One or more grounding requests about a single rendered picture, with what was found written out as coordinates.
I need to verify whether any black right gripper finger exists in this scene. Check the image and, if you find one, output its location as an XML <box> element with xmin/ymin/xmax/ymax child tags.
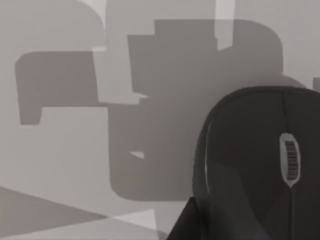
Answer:
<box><xmin>165</xmin><ymin>196</ymin><xmax>201</xmax><ymax>240</ymax></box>

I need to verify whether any black computer mouse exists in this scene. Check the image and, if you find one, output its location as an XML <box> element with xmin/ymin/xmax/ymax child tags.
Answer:
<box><xmin>191</xmin><ymin>85</ymin><xmax>320</xmax><ymax>240</ymax></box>

